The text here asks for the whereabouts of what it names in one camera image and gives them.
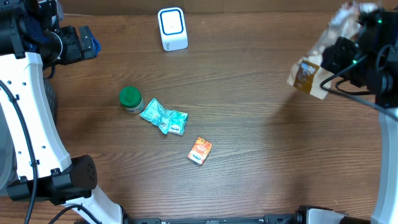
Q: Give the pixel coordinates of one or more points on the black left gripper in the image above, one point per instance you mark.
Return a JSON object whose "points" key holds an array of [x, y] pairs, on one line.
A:
{"points": [[78, 53]]}

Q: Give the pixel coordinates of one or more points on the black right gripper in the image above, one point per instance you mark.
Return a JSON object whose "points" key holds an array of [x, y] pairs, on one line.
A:
{"points": [[333, 61]]}

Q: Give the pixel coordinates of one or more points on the beige plastic pouch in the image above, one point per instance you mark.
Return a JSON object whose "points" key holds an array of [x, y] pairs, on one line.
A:
{"points": [[306, 74]]}

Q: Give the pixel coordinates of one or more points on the green lid jar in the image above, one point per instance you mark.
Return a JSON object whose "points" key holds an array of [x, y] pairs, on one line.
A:
{"points": [[131, 98]]}

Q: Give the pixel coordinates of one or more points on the teal crinkled snack packet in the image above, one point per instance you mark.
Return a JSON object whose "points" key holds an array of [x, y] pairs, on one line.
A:
{"points": [[154, 113]]}

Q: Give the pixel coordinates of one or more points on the orange small box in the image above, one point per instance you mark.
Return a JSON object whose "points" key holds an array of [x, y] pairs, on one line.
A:
{"points": [[200, 151]]}

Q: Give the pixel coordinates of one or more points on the teal Kleenex tissue pack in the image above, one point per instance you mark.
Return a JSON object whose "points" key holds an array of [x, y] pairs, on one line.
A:
{"points": [[178, 123]]}

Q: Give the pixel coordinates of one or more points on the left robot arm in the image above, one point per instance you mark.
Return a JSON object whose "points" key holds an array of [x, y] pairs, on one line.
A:
{"points": [[32, 41]]}

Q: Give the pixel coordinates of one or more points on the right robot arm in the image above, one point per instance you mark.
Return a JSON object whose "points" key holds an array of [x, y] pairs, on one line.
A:
{"points": [[378, 37]]}

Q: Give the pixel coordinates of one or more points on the grey plastic basket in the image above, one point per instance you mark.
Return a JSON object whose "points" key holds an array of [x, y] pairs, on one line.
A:
{"points": [[8, 157]]}

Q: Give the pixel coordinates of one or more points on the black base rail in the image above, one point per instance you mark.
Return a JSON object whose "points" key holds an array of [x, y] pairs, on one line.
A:
{"points": [[266, 219]]}

